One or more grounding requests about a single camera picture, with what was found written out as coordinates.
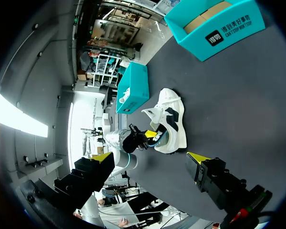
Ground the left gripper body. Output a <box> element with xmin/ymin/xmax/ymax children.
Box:
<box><xmin>121</xmin><ymin>123</ymin><xmax>149</xmax><ymax>154</ymax></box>

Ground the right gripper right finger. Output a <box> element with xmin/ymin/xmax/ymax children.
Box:
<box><xmin>185</xmin><ymin>151</ymin><xmax>253</xmax><ymax>210</ymax></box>

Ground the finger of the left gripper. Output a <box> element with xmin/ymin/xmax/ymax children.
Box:
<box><xmin>144</xmin><ymin>129</ymin><xmax>158</xmax><ymax>139</ymax></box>

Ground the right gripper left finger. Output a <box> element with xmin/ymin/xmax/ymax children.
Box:
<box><xmin>53</xmin><ymin>151</ymin><xmax>116</xmax><ymax>210</ymax></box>

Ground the blue and black insole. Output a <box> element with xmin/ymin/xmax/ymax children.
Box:
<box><xmin>146</xmin><ymin>128</ymin><xmax>168</xmax><ymax>147</ymax></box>

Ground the white and black shoe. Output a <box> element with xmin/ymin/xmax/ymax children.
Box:
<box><xmin>141</xmin><ymin>87</ymin><xmax>188</xmax><ymax>155</ymax></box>

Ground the person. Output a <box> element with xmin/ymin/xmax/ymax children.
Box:
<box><xmin>72</xmin><ymin>195</ymin><xmax>106</xmax><ymax>227</ymax></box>
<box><xmin>95</xmin><ymin>191</ymin><xmax>171</xmax><ymax>228</ymax></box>

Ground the teal box with black label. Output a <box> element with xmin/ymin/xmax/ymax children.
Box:
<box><xmin>163</xmin><ymin>0</ymin><xmax>266</xmax><ymax>62</ymax></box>

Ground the brown cardboard box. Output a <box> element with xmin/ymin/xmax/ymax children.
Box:
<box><xmin>183</xmin><ymin>0</ymin><xmax>233</xmax><ymax>34</ymax></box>

